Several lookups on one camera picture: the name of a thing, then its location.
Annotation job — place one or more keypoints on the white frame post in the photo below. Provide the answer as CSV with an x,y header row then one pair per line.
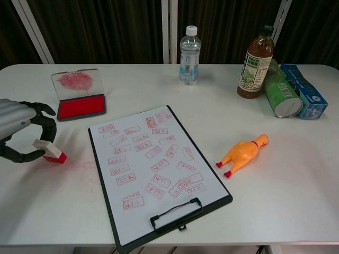
x,y
169,31
33,31
282,21

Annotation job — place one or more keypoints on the black clipboard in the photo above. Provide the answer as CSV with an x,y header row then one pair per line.
x,y
127,247

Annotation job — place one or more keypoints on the brown tea bottle green label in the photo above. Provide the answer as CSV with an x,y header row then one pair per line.
x,y
254,76

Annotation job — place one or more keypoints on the orange rubber chicken toy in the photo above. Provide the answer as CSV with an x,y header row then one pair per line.
x,y
242,153

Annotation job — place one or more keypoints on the dark pleated curtain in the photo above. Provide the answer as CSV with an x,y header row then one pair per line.
x,y
106,29

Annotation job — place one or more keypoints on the blue cardboard box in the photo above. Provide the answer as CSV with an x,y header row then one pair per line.
x,y
310,98

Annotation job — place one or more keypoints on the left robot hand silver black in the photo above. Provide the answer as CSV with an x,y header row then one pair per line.
x,y
16,116

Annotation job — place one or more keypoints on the red and white stamp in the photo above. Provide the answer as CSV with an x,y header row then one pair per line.
x,y
54,152

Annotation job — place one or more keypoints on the green cylindrical can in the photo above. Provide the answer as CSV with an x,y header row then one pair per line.
x,y
280,98

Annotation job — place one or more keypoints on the red ink pad clear lid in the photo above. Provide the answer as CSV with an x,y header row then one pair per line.
x,y
80,107

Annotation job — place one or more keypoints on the clear water bottle white cap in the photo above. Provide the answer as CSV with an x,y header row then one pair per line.
x,y
189,61

